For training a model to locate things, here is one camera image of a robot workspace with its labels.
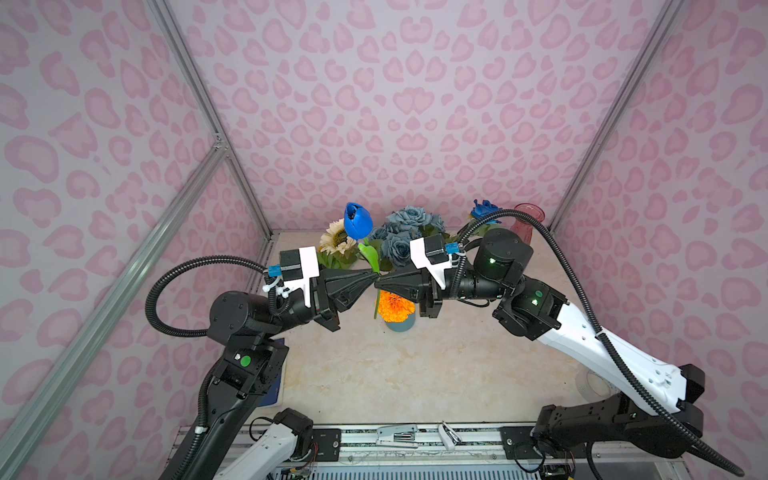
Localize orange carnation stem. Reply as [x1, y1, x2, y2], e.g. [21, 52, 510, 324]
[377, 290, 415, 324]

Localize cream sunflower stem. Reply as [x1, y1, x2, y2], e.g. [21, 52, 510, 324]
[317, 219, 359, 270]

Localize teal ceramic vase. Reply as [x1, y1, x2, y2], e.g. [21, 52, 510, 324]
[386, 315, 416, 333]

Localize dusty blue rose bouquet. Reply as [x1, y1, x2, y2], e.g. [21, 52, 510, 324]
[370, 206, 449, 271]

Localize dark blue tulip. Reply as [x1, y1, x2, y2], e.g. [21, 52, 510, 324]
[343, 202, 382, 319]

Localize blue rose stem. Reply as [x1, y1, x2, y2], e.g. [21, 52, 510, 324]
[456, 199, 501, 238]

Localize red glass vase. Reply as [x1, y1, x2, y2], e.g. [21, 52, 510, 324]
[509, 202, 547, 244]

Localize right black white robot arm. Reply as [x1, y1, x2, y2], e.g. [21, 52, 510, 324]
[375, 229, 689, 458]

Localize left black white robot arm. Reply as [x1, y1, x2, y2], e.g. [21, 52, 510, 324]
[145, 262, 379, 479]

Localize blue book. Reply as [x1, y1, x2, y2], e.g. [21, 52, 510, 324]
[258, 338, 289, 408]

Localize clear tape roll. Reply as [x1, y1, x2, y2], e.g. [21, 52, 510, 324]
[575, 366, 619, 402]

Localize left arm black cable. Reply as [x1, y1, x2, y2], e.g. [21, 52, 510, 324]
[144, 255, 268, 339]

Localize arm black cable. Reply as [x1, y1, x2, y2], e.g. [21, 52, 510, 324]
[449, 208, 745, 478]
[144, 255, 268, 339]

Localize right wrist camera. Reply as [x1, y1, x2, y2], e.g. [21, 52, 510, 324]
[410, 234, 462, 290]

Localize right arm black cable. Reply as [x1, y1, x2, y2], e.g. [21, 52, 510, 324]
[449, 208, 745, 478]

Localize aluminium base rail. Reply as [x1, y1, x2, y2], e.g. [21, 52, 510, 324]
[158, 419, 661, 480]

